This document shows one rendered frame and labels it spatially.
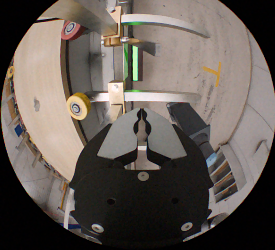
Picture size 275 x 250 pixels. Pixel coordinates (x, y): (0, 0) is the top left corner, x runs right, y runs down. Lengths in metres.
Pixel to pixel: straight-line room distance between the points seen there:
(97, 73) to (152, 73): 0.72
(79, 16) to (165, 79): 1.12
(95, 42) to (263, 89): 2.77
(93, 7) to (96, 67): 0.44
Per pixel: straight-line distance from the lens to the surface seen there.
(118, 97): 0.32
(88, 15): 0.15
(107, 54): 0.53
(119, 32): 0.27
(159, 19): 0.30
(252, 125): 2.65
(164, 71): 1.16
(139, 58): 0.42
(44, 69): 0.40
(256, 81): 2.71
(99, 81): 0.56
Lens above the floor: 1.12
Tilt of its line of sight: 61 degrees down
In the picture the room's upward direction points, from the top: 178 degrees counter-clockwise
